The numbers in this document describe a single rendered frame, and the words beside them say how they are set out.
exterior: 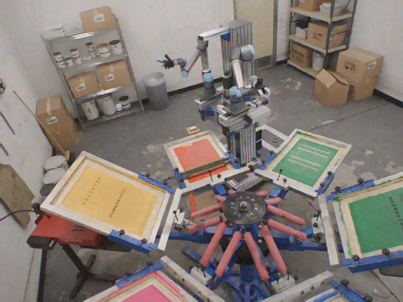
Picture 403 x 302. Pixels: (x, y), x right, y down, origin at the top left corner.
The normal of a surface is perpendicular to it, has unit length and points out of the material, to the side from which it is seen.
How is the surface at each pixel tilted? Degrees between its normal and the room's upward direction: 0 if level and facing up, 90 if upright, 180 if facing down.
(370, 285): 0
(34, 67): 90
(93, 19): 89
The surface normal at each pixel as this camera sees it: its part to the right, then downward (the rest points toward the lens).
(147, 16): 0.34, 0.55
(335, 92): 0.11, 0.61
